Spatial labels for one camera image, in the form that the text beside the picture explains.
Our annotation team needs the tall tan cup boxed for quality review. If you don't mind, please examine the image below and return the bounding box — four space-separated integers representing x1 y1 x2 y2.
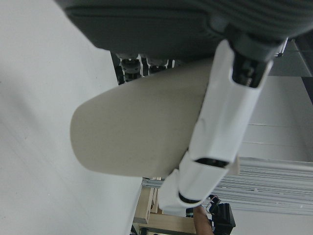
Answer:
69 57 241 178

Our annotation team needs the light wooden frame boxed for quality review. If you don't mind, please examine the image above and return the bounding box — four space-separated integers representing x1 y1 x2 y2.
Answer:
133 176 198 232

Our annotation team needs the bystander forearm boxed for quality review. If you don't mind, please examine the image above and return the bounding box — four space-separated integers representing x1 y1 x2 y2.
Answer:
192 205 214 235

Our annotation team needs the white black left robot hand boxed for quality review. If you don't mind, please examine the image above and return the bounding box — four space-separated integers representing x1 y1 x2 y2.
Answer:
53 0 313 211

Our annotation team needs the aluminium extrusion bar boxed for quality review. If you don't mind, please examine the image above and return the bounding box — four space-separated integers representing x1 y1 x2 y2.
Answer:
141 177 167 189

